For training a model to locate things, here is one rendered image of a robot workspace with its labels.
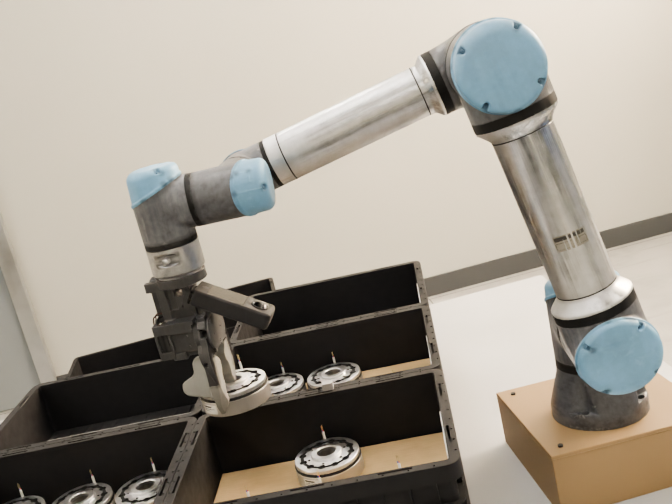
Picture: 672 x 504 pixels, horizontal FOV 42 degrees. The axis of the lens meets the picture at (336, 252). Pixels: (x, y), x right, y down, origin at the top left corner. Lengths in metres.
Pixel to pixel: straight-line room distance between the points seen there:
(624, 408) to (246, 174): 0.67
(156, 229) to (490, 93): 0.47
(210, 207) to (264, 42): 3.09
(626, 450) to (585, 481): 0.08
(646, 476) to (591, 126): 3.37
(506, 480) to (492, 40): 0.74
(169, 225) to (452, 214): 3.36
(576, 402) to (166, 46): 3.17
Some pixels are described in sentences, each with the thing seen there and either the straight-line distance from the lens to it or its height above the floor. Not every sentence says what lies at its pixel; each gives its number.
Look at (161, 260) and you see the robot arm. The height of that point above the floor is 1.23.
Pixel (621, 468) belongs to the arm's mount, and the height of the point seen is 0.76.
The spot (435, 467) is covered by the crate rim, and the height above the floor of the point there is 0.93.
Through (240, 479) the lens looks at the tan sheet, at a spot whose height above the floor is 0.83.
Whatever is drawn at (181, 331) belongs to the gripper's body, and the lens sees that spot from 1.24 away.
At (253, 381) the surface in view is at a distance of 1.32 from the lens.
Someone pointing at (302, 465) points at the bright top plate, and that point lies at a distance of 1.35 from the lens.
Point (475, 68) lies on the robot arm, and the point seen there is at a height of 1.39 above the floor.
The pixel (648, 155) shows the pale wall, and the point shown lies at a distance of 4.81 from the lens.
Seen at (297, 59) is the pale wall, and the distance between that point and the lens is 4.25.
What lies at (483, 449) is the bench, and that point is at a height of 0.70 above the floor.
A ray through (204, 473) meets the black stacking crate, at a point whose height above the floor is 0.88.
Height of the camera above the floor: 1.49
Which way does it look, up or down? 15 degrees down
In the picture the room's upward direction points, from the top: 13 degrees counter-clockwise
